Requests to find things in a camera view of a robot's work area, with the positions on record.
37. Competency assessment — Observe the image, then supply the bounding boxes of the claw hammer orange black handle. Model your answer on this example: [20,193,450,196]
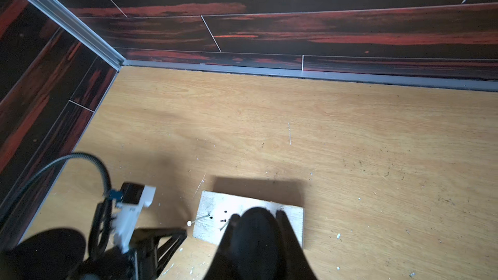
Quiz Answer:
[230,207,286,279]

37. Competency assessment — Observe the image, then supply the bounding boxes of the white wooden block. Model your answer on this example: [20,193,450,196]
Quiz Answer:
[192,191,304,246]

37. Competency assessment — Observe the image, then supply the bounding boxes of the long steel nail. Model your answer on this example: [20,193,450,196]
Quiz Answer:
[187,214,213,227]

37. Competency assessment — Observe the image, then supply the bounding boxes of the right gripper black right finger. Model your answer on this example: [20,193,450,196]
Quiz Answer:
[276,211,316,279]

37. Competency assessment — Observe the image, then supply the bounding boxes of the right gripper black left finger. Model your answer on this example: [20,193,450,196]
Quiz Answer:
[204,214,241,280]

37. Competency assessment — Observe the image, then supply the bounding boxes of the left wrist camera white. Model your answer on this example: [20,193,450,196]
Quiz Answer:
[111,182,156,254]

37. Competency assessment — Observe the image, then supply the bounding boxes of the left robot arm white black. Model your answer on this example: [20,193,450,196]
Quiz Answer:
[1,228,187,279]

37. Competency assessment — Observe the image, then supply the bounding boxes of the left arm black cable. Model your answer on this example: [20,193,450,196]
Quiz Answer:
[0,152,114,257]

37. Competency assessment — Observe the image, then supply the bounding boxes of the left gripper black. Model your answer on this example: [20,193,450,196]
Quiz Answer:
[128,228,188,279]

